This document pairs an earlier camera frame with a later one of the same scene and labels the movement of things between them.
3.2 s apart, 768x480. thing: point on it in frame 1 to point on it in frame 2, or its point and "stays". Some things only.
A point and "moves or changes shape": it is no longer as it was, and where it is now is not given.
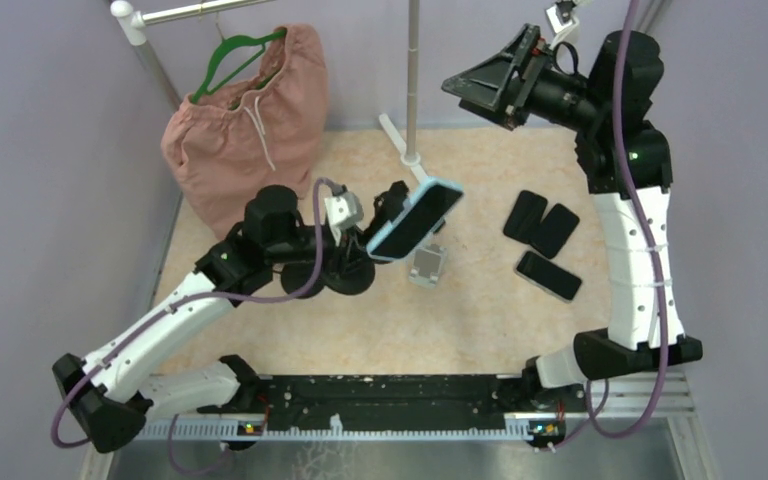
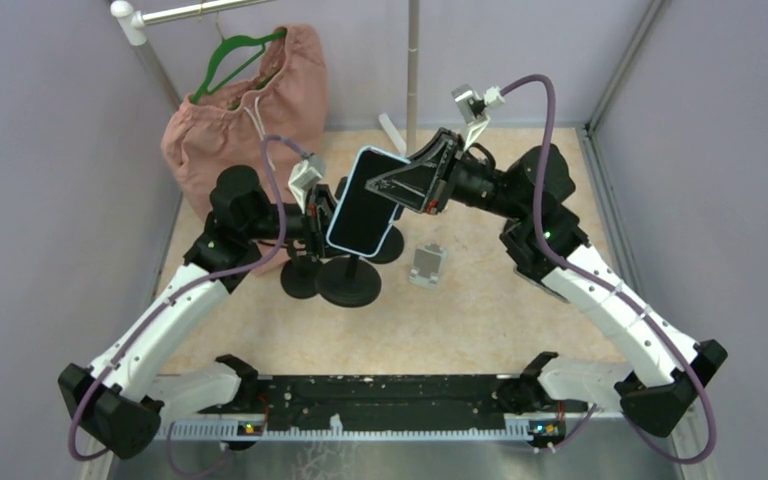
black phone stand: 388,203 to 390,248
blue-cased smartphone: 417,218 to 362,218
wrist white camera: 343,210 to 302,178
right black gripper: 521,78 to 441,179
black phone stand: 385,205 moves or changes shape
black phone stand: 297,277 stays
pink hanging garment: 265,134 stays
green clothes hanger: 226,45 stays
